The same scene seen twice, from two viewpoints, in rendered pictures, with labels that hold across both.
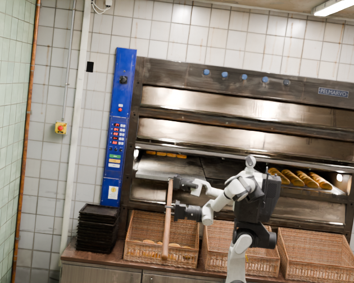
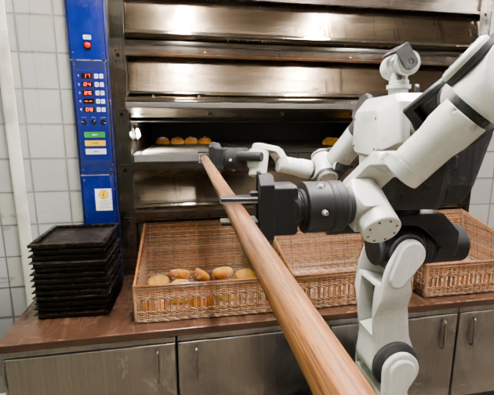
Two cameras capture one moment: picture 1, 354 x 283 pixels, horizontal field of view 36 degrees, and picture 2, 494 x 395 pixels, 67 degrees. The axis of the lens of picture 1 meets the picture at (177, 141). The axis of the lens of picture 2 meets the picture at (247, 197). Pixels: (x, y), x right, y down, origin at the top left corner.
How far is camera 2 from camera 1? 271 cm
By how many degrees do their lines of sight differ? 10
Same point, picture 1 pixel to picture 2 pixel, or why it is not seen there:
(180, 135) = (205, 85)
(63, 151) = not seen: outside the picture
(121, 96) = (84, 19)
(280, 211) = not seen: hidden behind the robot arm
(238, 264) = (394, 308)
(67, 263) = (15, 356)
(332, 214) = not seen: hidden behind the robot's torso
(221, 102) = (266, 19)
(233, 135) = (292, 75)
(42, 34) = not seen: outside the picture
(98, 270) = (85, 356)
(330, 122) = (437, 37)
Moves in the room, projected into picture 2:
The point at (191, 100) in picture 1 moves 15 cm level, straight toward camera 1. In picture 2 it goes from (216, 19) to (218, 9)
